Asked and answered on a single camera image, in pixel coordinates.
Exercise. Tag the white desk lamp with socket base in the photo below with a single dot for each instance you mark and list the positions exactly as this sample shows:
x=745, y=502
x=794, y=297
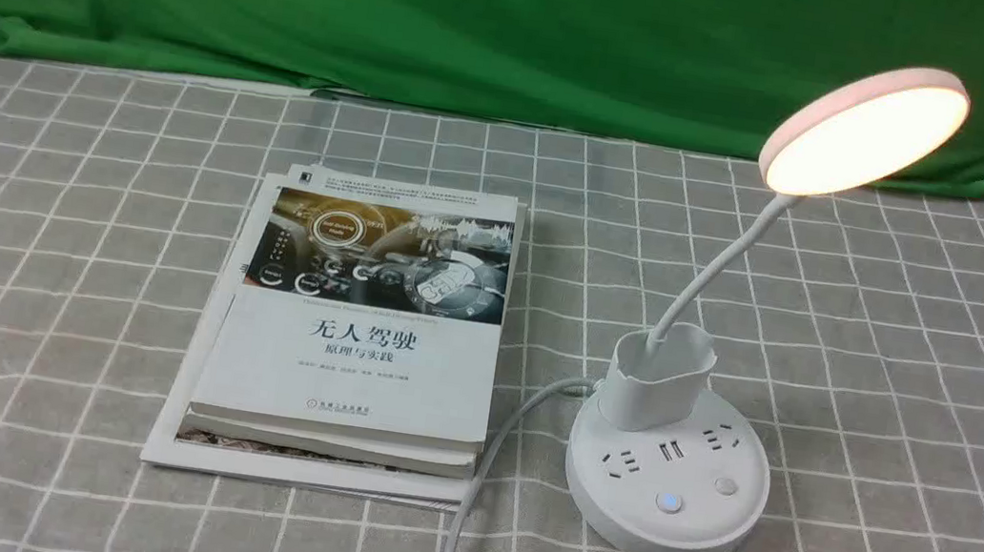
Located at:
x=656, y=461

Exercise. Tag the white book with car cover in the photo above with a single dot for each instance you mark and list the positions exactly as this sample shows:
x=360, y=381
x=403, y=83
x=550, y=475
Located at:
x=366, y=303

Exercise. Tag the large white bottom book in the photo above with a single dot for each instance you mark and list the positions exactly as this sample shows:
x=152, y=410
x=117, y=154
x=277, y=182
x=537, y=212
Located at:
x=241, y=459

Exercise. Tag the green backdrop cloth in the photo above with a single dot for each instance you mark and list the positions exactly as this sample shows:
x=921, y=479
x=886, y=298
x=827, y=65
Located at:
x=713, y=76

